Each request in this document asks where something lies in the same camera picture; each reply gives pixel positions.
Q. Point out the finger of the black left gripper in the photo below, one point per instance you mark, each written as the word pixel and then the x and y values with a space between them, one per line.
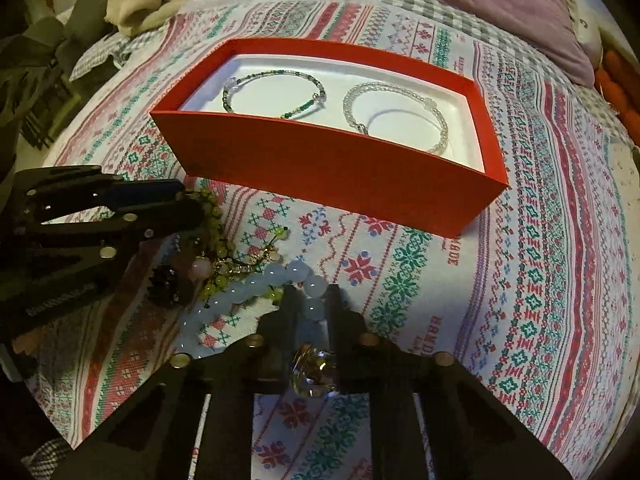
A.
pixel 58 268
pixel 48 193

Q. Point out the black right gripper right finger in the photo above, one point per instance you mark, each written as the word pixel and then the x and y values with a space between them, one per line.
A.
pixel 429 416

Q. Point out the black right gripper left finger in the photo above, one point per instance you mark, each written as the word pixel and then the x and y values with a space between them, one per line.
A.
pixel 193 418

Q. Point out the red jewelry box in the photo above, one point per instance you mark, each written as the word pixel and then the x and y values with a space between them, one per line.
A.
pixel 399 139

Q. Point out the patterned handmade cloth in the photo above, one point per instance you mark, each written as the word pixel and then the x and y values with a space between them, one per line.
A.
pixel 539 298

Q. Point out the green beaded bangle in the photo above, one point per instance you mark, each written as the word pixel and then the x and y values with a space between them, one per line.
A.
pixel 286 94

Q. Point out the orange plush toy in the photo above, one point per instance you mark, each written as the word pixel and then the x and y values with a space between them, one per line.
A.
pixel 618 83

